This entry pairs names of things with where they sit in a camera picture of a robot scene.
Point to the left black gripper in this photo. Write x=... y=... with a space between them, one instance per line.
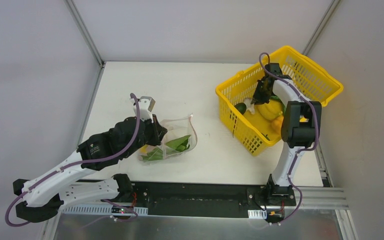
x=158 y=131

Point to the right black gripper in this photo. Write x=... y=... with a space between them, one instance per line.
x=263 y=91

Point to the clear pink-dotted zip bag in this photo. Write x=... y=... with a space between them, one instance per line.
x=178 y=128

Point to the green leaf vegetable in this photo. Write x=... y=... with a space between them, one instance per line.
x=167 y=150

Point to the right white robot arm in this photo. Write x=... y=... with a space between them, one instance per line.
x=299 y=129

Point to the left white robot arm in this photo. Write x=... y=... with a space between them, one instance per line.
x=42 y=198

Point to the white garlic bulb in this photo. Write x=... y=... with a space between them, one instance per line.
x=250 y=106

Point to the dark green avocado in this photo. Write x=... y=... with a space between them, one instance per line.
x=241 y=107

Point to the yellow plastic basket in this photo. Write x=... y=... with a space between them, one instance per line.
x=253 y=131

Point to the orange bell pepper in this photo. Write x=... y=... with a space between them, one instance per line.
x=276 y=124

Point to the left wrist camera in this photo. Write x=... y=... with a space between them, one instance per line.
x=145 y=107

